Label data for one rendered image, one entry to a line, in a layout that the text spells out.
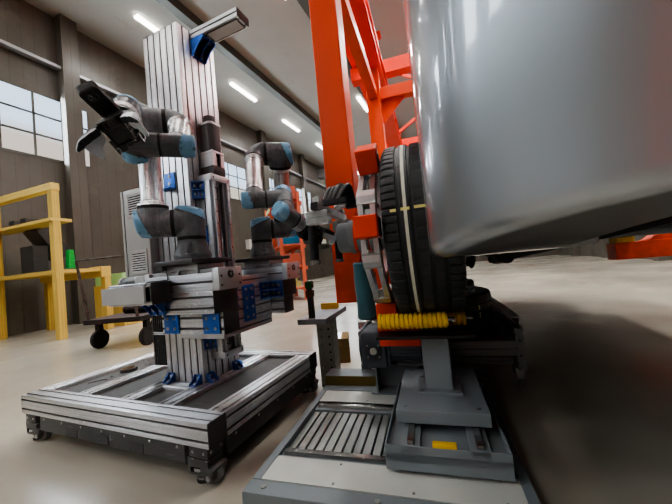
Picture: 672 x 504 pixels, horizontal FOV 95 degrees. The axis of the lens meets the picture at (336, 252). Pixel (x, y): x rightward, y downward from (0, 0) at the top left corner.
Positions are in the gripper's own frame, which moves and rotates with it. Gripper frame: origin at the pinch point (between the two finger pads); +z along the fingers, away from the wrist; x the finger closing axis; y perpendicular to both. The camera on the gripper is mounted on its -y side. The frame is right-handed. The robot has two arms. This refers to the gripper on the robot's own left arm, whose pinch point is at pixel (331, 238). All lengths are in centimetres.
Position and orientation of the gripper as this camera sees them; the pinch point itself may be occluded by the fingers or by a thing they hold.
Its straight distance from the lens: 151.2
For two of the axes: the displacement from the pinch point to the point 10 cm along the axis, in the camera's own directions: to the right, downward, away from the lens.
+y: -2.7, 9.2, -2.7
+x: 7.5, 0.2, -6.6
